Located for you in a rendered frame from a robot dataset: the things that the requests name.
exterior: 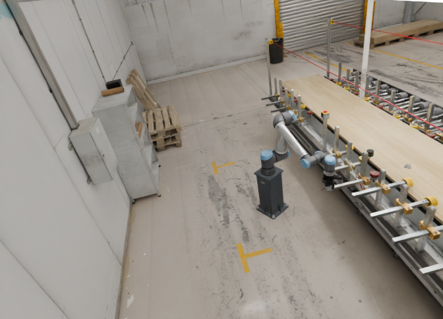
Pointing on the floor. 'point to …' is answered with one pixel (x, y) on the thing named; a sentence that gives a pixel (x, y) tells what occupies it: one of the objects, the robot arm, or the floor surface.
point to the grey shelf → (129, 142)
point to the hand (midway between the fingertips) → (331, 190)
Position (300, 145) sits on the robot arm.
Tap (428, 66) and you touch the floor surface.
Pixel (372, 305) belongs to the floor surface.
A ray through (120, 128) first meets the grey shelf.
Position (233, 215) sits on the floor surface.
